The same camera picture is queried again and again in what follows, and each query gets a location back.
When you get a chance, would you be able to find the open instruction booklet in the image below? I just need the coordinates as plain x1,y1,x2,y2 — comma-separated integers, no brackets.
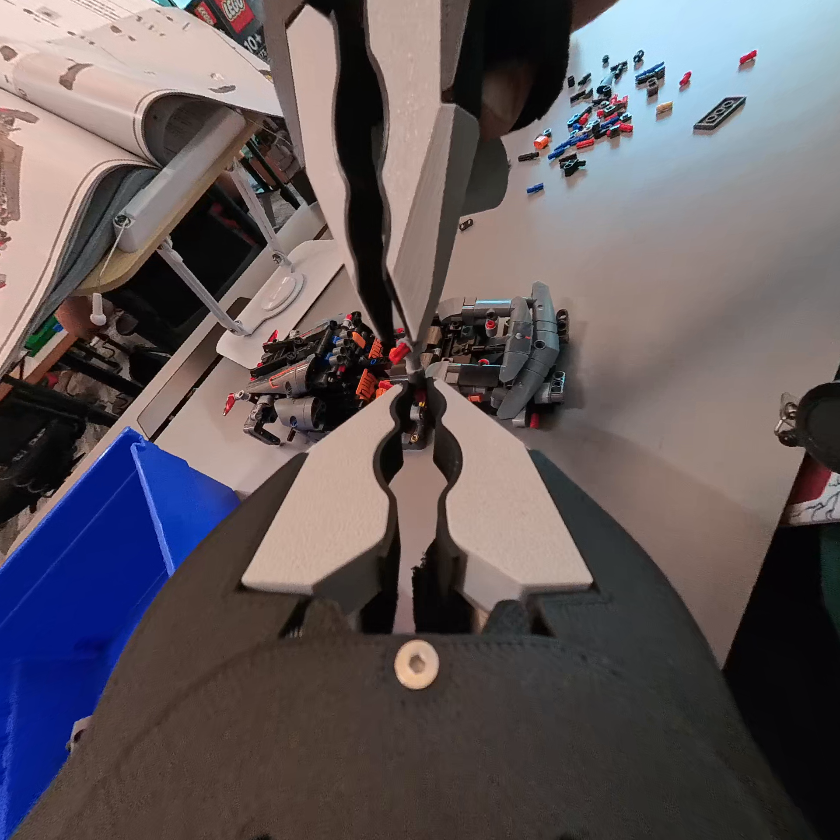
0,0,286,375

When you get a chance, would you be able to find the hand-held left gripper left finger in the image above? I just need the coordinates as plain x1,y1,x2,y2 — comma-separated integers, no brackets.
240,382,406,621

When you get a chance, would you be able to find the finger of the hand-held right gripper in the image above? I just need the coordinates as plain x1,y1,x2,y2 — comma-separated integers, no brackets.
364,0,481,343
262,0,398,339

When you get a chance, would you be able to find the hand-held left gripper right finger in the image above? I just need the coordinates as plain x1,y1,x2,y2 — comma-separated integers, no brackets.
428,378,595,619

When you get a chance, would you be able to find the pile of small toy bricks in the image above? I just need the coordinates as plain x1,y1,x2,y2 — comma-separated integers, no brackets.
517,47,693,196

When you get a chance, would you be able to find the white red printed sheet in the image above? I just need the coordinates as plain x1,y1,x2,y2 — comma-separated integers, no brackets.
781,453,840,527

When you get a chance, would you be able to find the person's right hand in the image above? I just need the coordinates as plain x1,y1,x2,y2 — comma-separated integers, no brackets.
482,62,536,135

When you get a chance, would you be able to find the black flat brick plate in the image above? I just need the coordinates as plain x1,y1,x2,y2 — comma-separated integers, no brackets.
692,95,748,134

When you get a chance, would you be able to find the black red cardboard box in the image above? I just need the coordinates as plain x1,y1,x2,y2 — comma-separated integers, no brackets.
187,0,270,63

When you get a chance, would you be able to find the white book stand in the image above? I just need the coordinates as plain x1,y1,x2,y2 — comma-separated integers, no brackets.
75,105,347,361

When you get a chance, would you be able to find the blue plastic bin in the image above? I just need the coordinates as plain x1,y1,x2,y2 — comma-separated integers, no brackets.
0,427,240,837

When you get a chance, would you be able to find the black round object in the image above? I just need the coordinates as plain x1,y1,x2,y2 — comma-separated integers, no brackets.
774,381,840,473

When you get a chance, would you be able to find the grey black toy brick car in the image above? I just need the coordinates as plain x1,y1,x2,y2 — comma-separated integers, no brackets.
223,281,571,454

